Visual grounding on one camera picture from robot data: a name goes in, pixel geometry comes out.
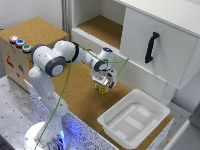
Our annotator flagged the blue button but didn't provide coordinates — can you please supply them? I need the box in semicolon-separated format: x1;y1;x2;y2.
15;38;26;48

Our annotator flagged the black door handle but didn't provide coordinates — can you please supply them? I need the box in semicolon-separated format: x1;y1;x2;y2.
144;31;160;64

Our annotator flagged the white cabinet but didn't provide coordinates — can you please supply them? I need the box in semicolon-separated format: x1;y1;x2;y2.
65;0;200;107

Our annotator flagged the green cable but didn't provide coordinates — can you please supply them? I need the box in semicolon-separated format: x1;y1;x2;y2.
33;44;130;150

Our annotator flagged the red button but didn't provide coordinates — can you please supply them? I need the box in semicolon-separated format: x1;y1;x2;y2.
9;35;19;44

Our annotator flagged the wooden drawer box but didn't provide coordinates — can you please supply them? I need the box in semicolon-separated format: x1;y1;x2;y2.
0;16;70;91

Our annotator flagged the white sliding door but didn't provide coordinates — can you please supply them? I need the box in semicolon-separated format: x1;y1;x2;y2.
119;6;200;90

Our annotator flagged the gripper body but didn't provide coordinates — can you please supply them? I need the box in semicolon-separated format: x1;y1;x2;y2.
91;69;118;89

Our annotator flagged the white plastic box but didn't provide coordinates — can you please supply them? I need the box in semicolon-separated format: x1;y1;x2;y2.
96;88;171;150

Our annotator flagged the green button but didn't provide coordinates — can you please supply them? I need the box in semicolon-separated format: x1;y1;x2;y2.
21;43;33;54

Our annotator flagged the yellow block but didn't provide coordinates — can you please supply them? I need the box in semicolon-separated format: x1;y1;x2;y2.
97;85;108;95

